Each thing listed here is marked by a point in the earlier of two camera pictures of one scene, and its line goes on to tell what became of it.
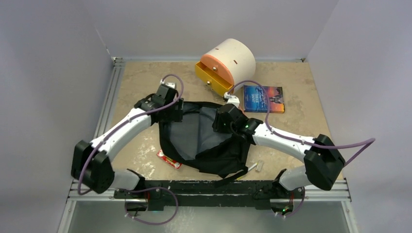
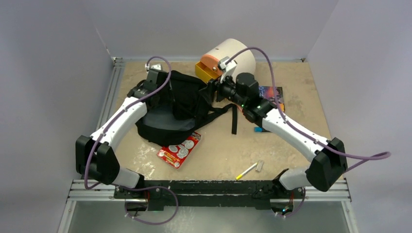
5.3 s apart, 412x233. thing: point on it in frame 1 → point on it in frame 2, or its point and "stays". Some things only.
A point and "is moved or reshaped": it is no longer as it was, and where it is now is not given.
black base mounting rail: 255,194 stays
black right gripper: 217,124 → 211,89
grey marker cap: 259,165 stays
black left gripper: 175,115 → 166,95
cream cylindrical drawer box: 233,59 stays
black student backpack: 194,142 is moved or reshaped
